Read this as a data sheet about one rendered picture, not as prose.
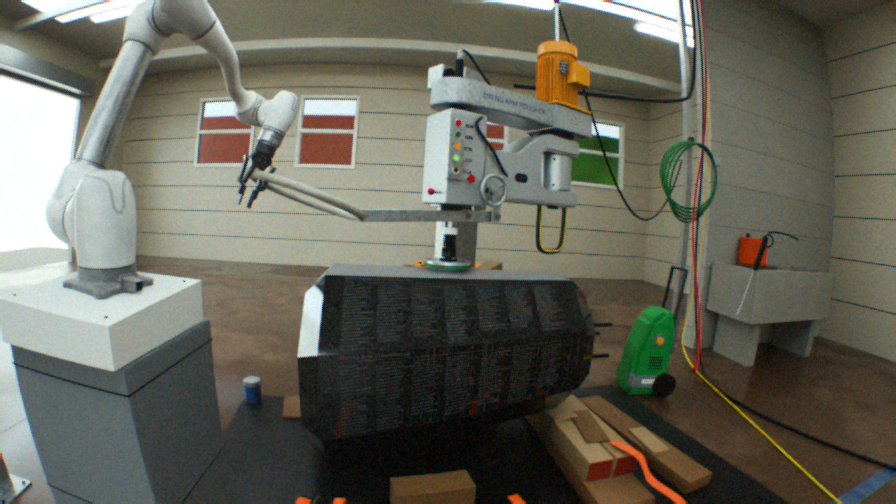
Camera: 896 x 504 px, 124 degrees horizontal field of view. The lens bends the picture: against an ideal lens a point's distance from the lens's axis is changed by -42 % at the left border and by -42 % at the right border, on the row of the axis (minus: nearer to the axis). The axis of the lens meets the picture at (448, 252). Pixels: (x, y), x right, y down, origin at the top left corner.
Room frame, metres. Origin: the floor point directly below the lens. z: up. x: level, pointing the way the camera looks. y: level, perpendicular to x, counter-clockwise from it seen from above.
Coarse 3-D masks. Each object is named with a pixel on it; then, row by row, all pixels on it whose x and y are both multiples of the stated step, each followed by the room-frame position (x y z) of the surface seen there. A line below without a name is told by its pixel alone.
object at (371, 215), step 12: (372, 216) 1.60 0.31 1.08; (384, 216) 1.63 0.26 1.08; (396, 216) 1.65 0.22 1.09; (408, 216) 1.68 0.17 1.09; (420, 216) 1.71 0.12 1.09; (432, 216) 1.74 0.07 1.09; (444, 216) 1.78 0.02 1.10; (456, 216) 1.81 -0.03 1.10; (468, 216) 1.83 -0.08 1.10; (480, 216) 1.88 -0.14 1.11
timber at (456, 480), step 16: (400, 480) 1.26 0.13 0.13; (416, 480) 1.27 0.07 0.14; (432, 480) 1.27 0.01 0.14; (448, 480) 1.28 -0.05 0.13; (464, 480) 1.28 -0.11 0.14; (400, 496) 1.17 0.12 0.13; (416, 496) 1.18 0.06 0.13; (432, 496) 1.20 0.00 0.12; (448, 496) 1.22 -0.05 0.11; (464, 496) 1.23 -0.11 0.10
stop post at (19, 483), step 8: (0, 456) 0.68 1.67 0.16; (0, 464) 0.67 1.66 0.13; (0, 472) 0.65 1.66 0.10; (8, 472) 0.70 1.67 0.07; (0, 480) 0.64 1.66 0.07; (8, 480) 0.68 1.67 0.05; (16, 480) 0.73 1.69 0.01; (24, 480) 0.75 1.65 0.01; (0, 488) 0.62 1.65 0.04; (8, 488) 0.66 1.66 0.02; (16, 488) 0.69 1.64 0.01; (24, 488) 0.72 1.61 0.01; (0, 496) 0.61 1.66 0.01; (8, 496) 0.63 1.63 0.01; (16, 496) 0.66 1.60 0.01
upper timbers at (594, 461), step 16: (576, 400) 1.89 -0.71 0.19; (544, 416) 1.78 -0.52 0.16; (560, 432) 1.59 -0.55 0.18; (576, 432) 1.56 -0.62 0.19; (608, 432) 1.54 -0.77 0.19; (560, 448) 1.56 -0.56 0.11; (576, 448) 1.43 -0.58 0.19; (592, 448) 1.41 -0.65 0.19; (608, 448) 1.41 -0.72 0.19; (576, 464) 1.40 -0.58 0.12; (592, 464) 1.31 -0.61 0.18; (608, 464) 1.32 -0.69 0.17; (624, 464) 1.34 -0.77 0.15; (592, 480) 1.31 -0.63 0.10
